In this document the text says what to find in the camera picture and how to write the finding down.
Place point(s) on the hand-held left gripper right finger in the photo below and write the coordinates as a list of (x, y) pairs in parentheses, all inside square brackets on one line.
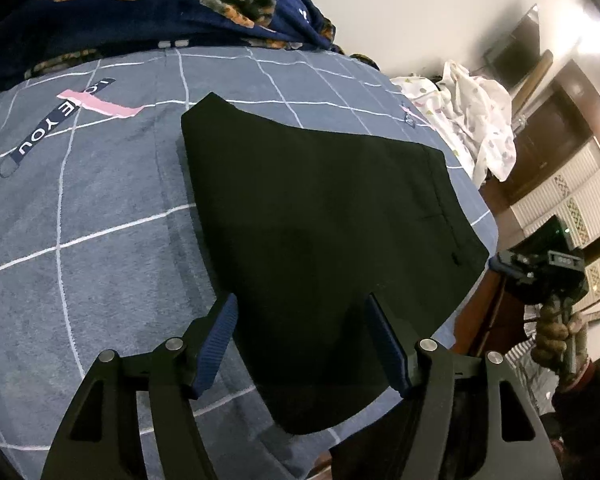
[(387, 345)]

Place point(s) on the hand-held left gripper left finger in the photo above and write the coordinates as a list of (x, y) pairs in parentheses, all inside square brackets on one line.
[(214, 342)]

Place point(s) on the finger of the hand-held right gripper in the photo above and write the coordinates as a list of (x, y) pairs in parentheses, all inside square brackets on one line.
[(505, 266)]

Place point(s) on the black pants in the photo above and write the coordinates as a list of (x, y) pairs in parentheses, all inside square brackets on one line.
[(320, 220)]

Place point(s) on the person's right forearm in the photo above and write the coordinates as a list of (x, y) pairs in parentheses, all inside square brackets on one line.
[(592, 405)]

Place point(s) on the person's right hand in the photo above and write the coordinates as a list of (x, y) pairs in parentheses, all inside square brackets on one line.
[(550, 332)]

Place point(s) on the white louvered cabinet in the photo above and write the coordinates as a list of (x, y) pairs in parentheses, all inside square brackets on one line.
[(575, 195)]

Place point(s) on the grey striped cloth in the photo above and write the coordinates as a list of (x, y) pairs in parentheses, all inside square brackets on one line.
[(530, 370)]

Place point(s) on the dark wooden wardrobe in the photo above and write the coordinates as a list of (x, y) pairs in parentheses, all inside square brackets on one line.
[(555, 135)]

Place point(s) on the white floral cloth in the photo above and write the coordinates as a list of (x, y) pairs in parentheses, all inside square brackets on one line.
[(480, 110)]

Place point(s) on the blue checked bedsheet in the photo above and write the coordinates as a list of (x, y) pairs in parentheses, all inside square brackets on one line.
[(90, 240)]

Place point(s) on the wooden pole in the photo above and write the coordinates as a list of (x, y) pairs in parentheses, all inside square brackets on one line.
[(532, 80)]

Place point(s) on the navy printed blanket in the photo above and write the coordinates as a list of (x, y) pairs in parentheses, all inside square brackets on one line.
[(130, 5)]

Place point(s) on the wooden bed frame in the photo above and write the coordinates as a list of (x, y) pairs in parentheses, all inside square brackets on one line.
[(485, 310)]

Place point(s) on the wall television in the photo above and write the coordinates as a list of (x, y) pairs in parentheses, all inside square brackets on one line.
[(515, 52)]

